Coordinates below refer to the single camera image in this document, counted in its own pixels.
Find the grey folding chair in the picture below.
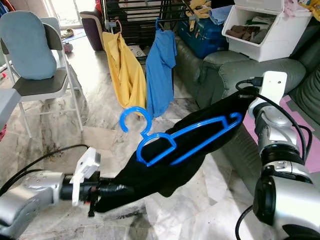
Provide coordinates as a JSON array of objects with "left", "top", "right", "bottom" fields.
[{"left": 0, "top": 17, "right": 83, "bottom": 138}]

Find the mauve blanket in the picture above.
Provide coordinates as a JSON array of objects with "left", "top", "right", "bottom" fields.
[{"left": 242, "top": 95, "right": 320, "bottom": 173}]

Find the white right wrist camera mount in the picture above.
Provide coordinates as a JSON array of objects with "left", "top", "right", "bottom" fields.
[{"left": 260, "top": 71, "right": 288, "bottom": 108}]

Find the mustard crumpled garment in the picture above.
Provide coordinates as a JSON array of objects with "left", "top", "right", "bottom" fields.
[{"left": 187, "top": 2, "right": 213, "bottom": 31}]

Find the yellow t-shirt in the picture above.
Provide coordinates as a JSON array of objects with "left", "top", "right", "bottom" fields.
[{"left": 101, "top": 31, "right": 148, "bottom": 110}]

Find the dark purple upholstered seat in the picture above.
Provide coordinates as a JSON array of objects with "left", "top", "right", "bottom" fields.
[{"left": 78, "top": 11, "right": 106, "bottom": 51}]

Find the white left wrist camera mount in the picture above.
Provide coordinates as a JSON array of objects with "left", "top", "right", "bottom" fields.
[{"left": 71, "top": 146, "right": 102, "bottom": 207}]

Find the blue t-shirt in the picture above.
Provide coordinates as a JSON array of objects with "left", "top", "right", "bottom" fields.
[{"left": 145, "top": 27, "right": 178, "bottom": 120}]

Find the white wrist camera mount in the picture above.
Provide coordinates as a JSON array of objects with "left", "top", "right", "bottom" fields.
[
  {"left": 260, "top": 71, "right": 288, "bottom": 108},
  {"left": 71, "top": 146, "right": 102, "bottom": 207}
]

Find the light blue cushion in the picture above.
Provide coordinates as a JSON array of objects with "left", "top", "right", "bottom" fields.
[{"left": 0, "top": 11, "right": 58, "bottom": 81}]

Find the pale pink cloth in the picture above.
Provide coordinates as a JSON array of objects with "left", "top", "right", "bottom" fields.
[{"left": 282, "top": 0, "right": 303, "bottom": 18}]

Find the white folding table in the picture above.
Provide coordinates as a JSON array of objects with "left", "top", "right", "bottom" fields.
[{"left": 0, "top": 89, "right": 22, "bottom": 131}]

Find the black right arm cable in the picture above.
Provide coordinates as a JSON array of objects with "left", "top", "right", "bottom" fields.
[{"left": 234, "top": 76, "right": 315, "bottom": 240}]

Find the light blue folded cloth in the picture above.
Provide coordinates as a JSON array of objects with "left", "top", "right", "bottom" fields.
[{"left": 209, "top": 4, "right": 236, "bottom": 26}]

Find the black metal drying rack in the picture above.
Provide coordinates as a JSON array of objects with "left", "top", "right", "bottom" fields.
[{"left": 100, "top": 0, "right": 226, "bottom": 51}]

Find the brown folded garment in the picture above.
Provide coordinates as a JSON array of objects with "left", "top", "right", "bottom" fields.
[{"left": 226, "top": 24, "right": 263, "bottom": 42}]

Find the black garment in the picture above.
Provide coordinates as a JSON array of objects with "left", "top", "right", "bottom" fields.
[{"left": 95, "top": 87, "right": 261, "bottom": 213}]

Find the grey green sofa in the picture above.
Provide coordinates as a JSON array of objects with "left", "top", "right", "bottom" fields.
[{"left": 172, "top": 35, "right": 320, "bottom": 211}]

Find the white plastic basket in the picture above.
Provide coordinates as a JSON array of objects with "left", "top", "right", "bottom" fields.
[{"left": 221, "top": 0, "right": 313, "bottom": 63}]

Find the green white garment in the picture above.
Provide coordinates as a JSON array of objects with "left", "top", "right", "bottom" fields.
[{"left": 250, "top": 15, "right": 278, "bottom": 31}]

